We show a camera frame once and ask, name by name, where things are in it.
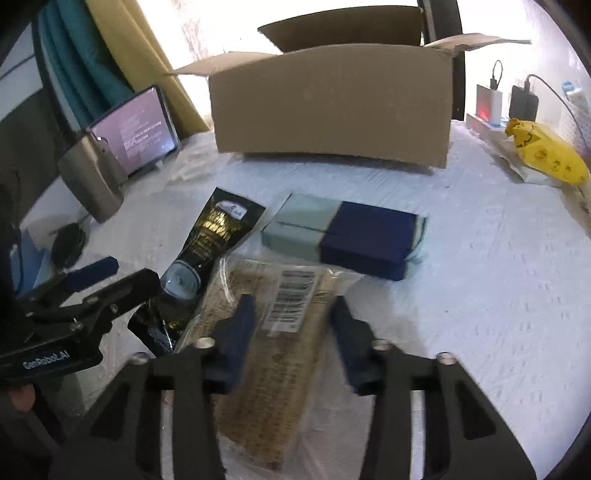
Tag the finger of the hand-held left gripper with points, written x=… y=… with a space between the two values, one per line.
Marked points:
x=92 y=272
x=129 y=290

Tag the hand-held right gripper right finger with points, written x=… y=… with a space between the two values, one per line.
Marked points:
x=351 y=341

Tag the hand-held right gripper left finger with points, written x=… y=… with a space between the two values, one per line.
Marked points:
x=238 y=337

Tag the clear brown cracker packet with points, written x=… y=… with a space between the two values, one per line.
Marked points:
x=286 y=360

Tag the black gold snack packet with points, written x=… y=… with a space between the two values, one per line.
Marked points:
x=203 y=249

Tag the cardboard box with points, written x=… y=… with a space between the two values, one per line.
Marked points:
x=332 y=106

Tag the person's left hand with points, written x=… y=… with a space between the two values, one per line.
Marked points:
x=21 y=398

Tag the black round puck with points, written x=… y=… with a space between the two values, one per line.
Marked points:
x=67 y=244

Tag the blue bowl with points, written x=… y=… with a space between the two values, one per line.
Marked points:
x=27 y=258

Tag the stainless steel tumbler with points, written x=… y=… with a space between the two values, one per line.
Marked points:
x=92 y=180

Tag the navy and pale blue box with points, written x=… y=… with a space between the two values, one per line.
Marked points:
x=364 y=240

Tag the tablet with red screen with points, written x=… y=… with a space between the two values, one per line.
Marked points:
x=143 y=129

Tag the teal curtain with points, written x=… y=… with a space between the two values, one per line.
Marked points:
x=83 y=60

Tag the yellow curtain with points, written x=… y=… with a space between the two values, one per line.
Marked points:
x=138 y=46

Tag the white power strip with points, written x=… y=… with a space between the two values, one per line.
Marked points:
x=485 y=129

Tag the yellow wet wipes pack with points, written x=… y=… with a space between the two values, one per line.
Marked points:
x=549 y=154

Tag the white charger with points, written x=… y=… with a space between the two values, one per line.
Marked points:
x=489 y=99

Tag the black charger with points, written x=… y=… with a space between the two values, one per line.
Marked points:
x=524 y=104

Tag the white perforated basket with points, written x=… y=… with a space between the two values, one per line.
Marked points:
x=577 y=124

